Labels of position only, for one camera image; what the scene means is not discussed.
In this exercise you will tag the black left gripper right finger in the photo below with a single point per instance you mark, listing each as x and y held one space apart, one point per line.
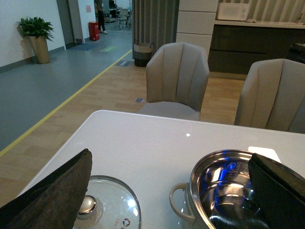
280 193

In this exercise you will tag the white square coaster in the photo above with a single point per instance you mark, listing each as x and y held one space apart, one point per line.
267 152

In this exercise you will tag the grey curtain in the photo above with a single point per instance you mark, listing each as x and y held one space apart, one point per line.
154 21

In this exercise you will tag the woven laundry basket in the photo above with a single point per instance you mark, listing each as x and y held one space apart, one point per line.
142 53

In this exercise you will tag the cream electric cooking pot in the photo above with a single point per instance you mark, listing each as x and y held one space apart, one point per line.
219 194

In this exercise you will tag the grey office chair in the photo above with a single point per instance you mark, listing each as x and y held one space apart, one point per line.
123 19

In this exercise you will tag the green potted plant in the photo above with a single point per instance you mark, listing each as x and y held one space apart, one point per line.
36 27

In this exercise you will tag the right beige upholstered chair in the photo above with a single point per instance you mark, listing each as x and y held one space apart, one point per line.
273 96

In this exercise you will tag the tan tall planter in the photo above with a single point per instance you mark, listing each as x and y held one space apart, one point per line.
40 49

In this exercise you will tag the white microwave oven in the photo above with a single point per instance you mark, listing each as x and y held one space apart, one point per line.
233 11

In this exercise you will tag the left beige upholstered chair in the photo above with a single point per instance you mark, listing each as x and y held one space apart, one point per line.
176 80

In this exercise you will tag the white panelled column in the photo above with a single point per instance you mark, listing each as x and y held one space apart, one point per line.
196 22

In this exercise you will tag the glass pot lid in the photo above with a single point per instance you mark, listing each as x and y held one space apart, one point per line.
109 204

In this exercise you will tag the dark kitchen counter cabinet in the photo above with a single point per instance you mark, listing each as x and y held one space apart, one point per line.
235 48

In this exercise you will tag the red bin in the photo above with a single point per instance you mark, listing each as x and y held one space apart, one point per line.
94 31

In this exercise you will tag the person in dark clothes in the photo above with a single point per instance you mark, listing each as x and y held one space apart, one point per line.
100 15

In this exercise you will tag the beige upholstered chair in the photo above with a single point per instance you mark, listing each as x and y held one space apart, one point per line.
273 96
176 80

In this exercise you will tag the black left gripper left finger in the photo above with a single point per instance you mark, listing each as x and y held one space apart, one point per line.
54 202

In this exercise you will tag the metal floor socket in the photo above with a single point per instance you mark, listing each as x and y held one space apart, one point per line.
139 100

